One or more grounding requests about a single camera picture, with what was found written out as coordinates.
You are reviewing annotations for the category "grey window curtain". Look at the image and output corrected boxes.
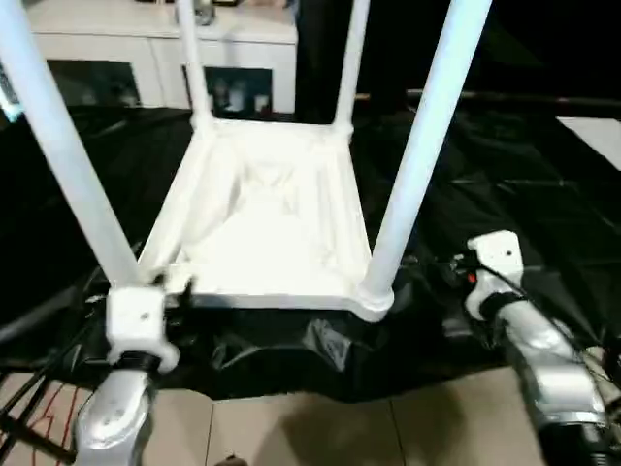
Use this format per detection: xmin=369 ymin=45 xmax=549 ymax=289
xmin=0 ymin=58 xmax=25 ymax=122

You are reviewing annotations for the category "grey horizontal rail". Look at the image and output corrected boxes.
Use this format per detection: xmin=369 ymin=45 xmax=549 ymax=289
xmin=354 ymin=89 xmax=621 ymax=106

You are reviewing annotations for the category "black metal stand pole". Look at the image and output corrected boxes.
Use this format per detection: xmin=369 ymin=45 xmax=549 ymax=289
xmin=0 ymin=369 xmax=79 ymax=462

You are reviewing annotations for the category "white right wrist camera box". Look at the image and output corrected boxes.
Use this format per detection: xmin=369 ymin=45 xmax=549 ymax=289
xmin=466 ymin=231 xmax=525 ymax=321

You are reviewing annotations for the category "white cabinet with glass doors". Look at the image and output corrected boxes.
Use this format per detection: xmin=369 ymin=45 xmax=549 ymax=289
xmin=24 ymin=0 xmax=297 ymax=117

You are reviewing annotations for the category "white plastic table top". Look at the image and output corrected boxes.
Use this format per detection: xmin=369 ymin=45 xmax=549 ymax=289
xmin=136 ymin=116 xmax=397 ymax=323

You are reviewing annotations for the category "black work mat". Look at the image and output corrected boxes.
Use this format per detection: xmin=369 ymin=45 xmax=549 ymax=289
xmin=0 ymin=105 xmax=621 ymax=404

